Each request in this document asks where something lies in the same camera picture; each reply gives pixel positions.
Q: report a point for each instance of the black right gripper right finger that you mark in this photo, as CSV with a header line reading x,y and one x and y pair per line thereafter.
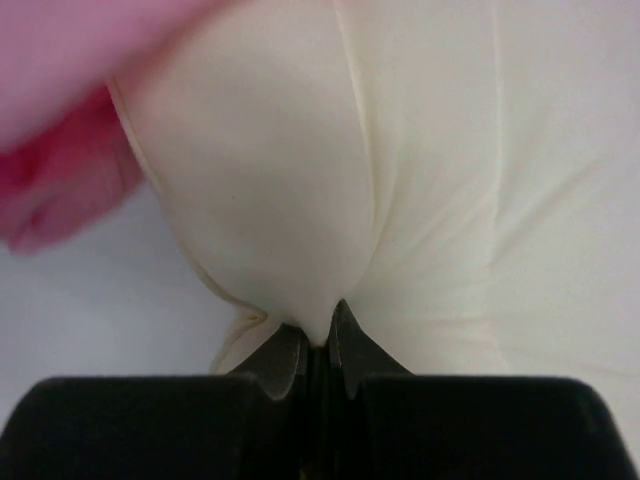
x,y
384,422

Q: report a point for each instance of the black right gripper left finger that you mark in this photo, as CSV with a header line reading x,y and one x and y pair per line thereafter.
x,y
240,425

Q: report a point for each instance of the cream pillow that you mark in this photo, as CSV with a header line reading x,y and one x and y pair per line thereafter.
x,y
465,174

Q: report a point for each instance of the pink pillowcase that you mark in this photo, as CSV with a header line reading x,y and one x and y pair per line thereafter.
x,y
65,160

